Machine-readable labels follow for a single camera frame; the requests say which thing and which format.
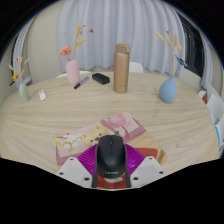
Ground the wide white curtain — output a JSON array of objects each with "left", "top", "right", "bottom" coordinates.
[{"left": 58, "top": 0, "right": 186, "bottom": 76}]

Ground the dark marker pen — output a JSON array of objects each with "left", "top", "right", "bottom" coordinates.
[{"left": 73, "top": 76, "right": 90, "bottom": 90}]

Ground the white chair with blue edge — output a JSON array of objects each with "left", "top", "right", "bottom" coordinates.
[
  {"left": 206, "top": 83, "right": 224, "bottom": 124},
  {"left": 213, "top": 114, "right": 224, "bottom": 149}
]

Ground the white remote control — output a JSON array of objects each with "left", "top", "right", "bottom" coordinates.
[{"left": 38, "top": 89, "right": 47, "bottom": 101}]

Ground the dark window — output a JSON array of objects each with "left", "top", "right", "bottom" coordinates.
[{"left": 176, "top": 13, "right": 204, "bottom": 78}]

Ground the green vase with yellow flowers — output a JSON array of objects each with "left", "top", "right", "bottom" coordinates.
[{"left": 8, "top": 56, "right": 31, "bottom": 102}]

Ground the black rectangular case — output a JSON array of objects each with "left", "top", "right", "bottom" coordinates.
[{"left": 91, "top": 72, "right": 111, "bottom": 85}]

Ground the pink vase with orange flowers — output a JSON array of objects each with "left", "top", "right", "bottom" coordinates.
[{"left": 58, "top": 24, "right": 95, "bottom": 88}]

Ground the blue vase with dried flowers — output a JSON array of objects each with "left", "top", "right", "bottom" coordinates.
[{"left": 153, "top": 30, "right": 188, "bottom": 104}]

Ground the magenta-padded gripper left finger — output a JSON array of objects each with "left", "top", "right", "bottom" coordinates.
[{"left": 56, "top": 143, "right": 99, "bottom": 189}]

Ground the black computer mouse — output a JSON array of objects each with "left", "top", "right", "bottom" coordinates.
[{"left": 95, "top": 134, "right": 128, "bottom": 182}]

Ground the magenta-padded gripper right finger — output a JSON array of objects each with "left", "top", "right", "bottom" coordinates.
[{"left": 123, "top": 143, "right": 165, "bottom": 189}]

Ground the tan metal drink bottle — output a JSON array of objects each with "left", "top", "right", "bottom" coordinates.
[{"left": 113, "top": 43, "right": 132, "bottom": 94}]

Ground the narrow white curtain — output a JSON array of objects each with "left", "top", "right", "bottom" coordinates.
[
  {"left": 199, "top": 33, "right": 214, "bottom": 91},
  {"left": 12, "top": 16, "right": 36, "bottom": 89}
]

